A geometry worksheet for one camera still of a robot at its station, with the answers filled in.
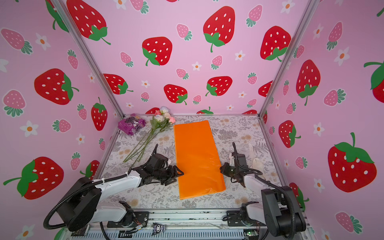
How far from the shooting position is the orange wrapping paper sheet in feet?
2.80

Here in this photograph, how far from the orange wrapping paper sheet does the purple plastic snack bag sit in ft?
0.89

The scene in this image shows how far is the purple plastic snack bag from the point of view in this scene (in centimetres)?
109

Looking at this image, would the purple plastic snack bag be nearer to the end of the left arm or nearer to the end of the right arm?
the end of the left arm
